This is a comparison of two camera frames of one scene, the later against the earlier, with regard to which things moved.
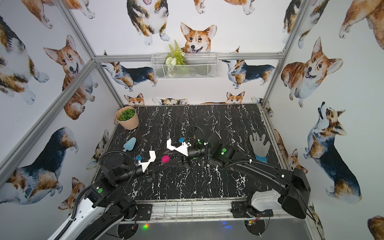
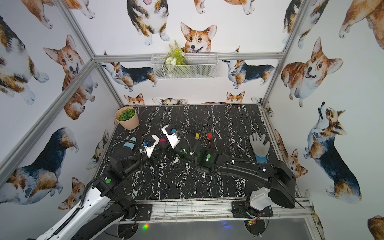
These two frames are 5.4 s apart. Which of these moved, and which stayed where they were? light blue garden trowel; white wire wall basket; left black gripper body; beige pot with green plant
Moved: left black gripper body
Stayed: beige pot with green plant; light blue garden trowel; white wire wall basket
